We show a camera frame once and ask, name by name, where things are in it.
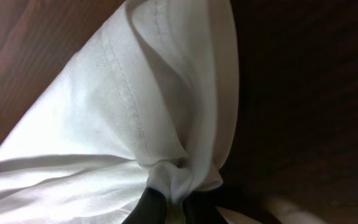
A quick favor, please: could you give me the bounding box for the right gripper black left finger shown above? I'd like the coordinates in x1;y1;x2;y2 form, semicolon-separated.
122;187;167;224

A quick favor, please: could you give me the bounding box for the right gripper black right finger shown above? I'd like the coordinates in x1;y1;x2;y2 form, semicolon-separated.
183;190;228;224

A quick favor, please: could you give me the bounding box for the white t-shirt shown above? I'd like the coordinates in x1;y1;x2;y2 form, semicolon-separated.
0;0;239;223

